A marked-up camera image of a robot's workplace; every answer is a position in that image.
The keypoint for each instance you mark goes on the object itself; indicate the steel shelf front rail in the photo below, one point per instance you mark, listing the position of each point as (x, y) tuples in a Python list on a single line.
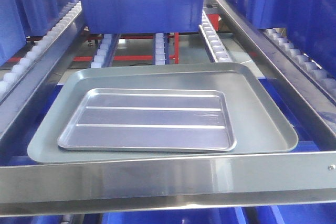
[(187, 182)]

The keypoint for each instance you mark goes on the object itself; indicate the silver ribbed metal tray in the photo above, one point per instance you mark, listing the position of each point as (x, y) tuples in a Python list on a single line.
[(143, 120)]

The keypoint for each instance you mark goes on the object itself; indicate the shelf roller track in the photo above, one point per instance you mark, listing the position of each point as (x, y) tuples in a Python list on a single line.
[(9, 80), (309, 67)]

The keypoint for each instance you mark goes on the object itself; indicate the blue bin far right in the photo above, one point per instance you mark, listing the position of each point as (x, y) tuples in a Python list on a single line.
[(310, 24)]

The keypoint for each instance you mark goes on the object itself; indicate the shelf right roller track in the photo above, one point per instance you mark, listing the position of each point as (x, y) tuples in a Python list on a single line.
[(309, 67)]

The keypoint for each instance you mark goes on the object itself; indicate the large grey-green tray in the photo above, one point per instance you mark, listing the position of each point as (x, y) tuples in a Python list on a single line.
[(258, 124)]

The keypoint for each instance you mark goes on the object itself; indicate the blue bin far left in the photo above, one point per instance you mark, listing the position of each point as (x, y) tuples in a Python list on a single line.
[(12, 33)]

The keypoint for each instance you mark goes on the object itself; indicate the blue bin on shelf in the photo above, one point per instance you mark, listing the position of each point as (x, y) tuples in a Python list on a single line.
[(142, 16)]

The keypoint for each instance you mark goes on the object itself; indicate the shelf left roller track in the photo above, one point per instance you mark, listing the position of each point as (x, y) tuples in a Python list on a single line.
[(9, 80)]

